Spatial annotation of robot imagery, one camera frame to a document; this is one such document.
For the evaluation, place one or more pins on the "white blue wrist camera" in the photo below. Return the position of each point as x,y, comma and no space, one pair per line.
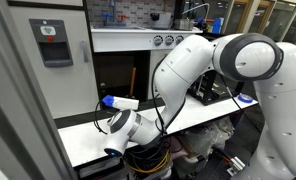
120,102

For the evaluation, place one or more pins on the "bin with yellow cables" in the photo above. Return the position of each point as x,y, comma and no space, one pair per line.
145,162

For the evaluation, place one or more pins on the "toy kitchen stove unit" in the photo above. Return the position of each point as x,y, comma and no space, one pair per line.
61,46

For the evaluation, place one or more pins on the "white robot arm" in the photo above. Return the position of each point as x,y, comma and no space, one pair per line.
270,66

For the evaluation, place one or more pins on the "blue tape roll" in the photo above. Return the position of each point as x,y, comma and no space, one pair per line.
245,98

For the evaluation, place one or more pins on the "brown wooden spoon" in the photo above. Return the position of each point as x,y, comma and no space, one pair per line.
133,75

